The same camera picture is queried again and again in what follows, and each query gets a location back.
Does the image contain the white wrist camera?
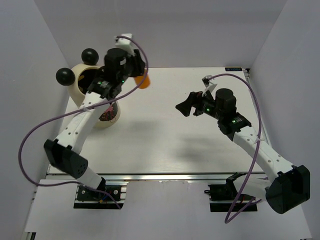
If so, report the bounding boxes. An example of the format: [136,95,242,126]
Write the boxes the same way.
[115,33,133,53]
[202,75,218,97]

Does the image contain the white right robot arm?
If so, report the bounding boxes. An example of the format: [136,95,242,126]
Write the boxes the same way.
[175,88,311,214]

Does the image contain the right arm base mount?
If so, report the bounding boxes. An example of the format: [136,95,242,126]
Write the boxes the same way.
[204,172,271,213]

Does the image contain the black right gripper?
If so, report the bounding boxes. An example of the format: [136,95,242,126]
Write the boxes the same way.
[175,88,223,121]

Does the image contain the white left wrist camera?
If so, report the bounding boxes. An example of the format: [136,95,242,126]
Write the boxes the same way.
[115,33,133,53]

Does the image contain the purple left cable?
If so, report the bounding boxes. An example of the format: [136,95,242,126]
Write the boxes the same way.
[17,36,149,210]

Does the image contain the orange juice bottle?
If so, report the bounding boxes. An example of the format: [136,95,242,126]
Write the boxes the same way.
[133,73,151,89]

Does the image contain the cream mouse-eared bin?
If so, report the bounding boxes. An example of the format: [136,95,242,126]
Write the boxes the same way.
[55,48,121,128]

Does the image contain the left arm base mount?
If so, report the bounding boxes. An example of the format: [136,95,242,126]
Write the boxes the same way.
[73,181,128,210]

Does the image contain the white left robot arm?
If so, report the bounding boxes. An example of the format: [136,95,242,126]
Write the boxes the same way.
[44,47,147,200]

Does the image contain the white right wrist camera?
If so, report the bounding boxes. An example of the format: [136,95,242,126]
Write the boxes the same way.
[202,75,218,97]

